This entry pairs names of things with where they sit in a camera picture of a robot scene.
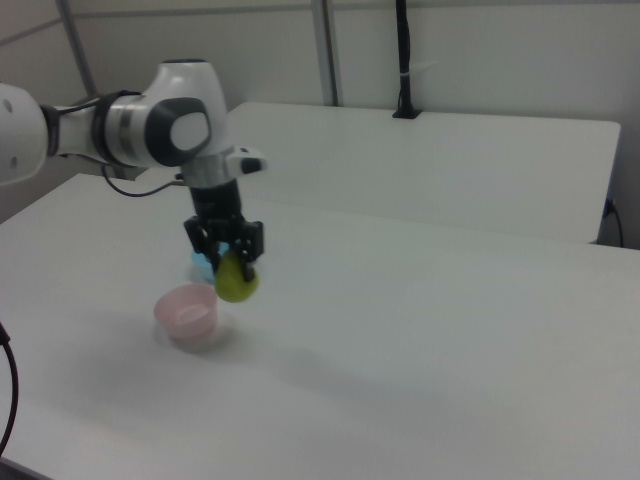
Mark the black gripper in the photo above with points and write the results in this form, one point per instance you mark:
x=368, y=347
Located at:
x=220, y=210

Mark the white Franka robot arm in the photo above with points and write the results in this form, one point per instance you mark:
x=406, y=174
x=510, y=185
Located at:
x=185, y=85

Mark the grey vertical wall post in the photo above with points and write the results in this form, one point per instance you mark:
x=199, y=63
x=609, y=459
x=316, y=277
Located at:
x=327, y=50

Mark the green pear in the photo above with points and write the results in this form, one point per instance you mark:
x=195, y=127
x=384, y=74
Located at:
x=232, y=286

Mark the light blue plastic bowl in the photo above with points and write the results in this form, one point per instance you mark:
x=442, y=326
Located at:
x=200, y=270

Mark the white side table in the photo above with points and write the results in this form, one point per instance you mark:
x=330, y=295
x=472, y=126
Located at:
x=400, y=165

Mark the pink plastic bowl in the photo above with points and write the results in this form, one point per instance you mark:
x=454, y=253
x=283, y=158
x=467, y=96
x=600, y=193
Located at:
x=185, y=330

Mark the grey slanted wall post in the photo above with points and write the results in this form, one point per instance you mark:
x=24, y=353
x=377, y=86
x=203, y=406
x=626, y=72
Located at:
x=77, y=45

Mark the black camera pole with clamp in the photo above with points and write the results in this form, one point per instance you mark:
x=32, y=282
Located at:
x=404, y=50

